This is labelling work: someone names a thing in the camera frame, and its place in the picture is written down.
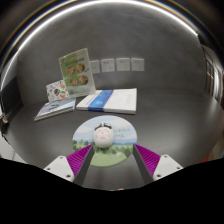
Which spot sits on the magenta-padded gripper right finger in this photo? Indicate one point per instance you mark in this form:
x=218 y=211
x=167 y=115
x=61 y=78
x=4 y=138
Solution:
x=166 y=166

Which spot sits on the green menu sign stand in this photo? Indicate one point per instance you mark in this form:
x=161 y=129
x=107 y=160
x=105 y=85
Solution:
x=76 y=72

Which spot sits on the white book with blue band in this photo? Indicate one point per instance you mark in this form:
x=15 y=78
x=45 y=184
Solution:
x=116 y=100

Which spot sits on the white panda computer mouse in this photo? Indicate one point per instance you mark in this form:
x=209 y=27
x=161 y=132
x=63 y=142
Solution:
x=103 y=136

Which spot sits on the white wall sockets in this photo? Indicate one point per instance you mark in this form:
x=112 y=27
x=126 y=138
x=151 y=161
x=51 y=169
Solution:
x=123 y=64

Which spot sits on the white sticker card stand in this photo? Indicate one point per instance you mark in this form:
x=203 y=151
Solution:
x=56 y=90

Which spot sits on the grey striped book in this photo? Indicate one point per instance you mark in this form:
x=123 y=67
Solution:
x=55 y=108

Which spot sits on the round landscape print mouse pad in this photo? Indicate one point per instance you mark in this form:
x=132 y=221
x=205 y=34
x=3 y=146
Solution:
x=125 y=133

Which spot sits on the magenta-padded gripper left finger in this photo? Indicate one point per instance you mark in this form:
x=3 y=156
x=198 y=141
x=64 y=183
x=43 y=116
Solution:
x=60 y=166

